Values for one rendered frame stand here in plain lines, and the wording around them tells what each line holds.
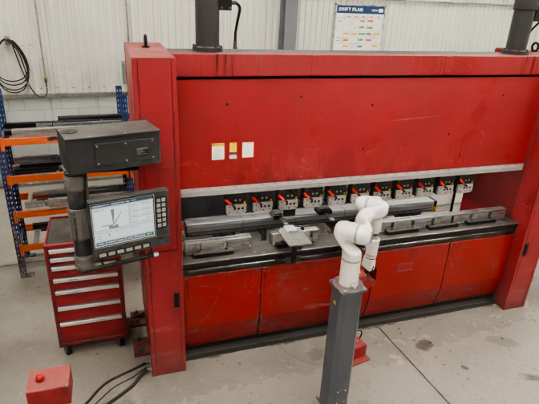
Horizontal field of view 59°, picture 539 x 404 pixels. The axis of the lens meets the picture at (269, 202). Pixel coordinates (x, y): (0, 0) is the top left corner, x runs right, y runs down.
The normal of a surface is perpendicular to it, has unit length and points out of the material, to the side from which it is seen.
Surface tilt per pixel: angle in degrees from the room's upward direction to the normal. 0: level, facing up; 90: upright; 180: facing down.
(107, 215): 90
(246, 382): 0
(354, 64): 90
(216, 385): 0
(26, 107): 90
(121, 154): 90
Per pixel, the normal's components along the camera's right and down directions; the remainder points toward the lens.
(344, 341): 0.37, 0.39
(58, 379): 0.04, -0.92
